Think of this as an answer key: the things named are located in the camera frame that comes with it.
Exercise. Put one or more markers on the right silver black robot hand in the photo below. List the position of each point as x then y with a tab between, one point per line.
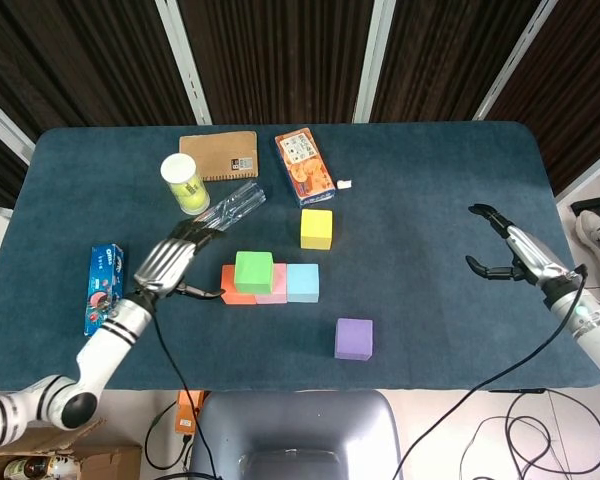
535	255

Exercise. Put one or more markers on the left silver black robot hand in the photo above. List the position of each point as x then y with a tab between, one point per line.
165	265

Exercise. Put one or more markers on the orange foam cube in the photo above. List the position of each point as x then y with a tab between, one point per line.
227	295

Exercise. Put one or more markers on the green foam cube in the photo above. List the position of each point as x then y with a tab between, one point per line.
253	272

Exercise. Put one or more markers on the pink foam cube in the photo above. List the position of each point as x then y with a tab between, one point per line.
280	290

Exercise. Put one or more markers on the light blue foam cube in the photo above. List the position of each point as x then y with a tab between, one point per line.
302	282

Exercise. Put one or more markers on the yellow foam cube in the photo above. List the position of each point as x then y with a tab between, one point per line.
316	229

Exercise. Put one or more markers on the purple foam cube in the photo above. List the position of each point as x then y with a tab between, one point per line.
353	339

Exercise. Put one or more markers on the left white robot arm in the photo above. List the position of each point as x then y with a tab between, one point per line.
100	360

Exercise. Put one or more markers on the blue Oreo cookie box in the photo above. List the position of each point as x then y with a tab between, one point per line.
102	280

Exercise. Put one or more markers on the white sneaker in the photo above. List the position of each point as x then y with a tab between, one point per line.
597	235

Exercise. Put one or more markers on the yellow tennis ball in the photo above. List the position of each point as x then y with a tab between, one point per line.
197	204
185	189

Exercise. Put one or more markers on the black flat base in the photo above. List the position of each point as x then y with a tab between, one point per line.
597	204

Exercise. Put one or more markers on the clear plastic water bottle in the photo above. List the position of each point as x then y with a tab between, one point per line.
237	205

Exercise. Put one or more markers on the clear tennis ball tube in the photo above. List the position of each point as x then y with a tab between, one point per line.
177	167

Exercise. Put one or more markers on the brown cardboard packet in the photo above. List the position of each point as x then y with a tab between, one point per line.
217	152

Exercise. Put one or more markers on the teal table cloth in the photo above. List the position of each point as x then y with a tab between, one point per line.
430	175

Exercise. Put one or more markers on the orange power strip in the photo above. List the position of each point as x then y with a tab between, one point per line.
187	412

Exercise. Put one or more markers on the orange blue cracker box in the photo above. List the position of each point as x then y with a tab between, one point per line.
305	167

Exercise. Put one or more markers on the small white eraser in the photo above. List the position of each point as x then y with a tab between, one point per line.
346	184

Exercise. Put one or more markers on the brown cardboard box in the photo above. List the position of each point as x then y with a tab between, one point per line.
110	465

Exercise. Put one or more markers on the glass bottle with label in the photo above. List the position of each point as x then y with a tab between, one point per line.
30	469

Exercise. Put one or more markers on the white metal frame post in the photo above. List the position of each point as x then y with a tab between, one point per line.
2	122
182	55
512	60
375	55

